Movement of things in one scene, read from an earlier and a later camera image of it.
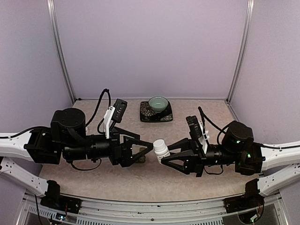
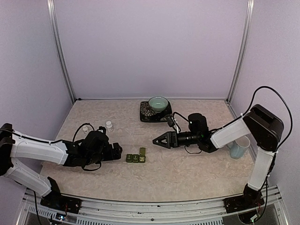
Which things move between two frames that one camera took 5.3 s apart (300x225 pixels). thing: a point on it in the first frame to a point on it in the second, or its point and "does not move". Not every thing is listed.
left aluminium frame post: x=56 y=30 does not move
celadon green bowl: x=158 y=103 does not move
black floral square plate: x=147 y=114 does not move
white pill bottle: x=161 y=150 to x=109 y=126
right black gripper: x=195 y=159 to x=171 y=137
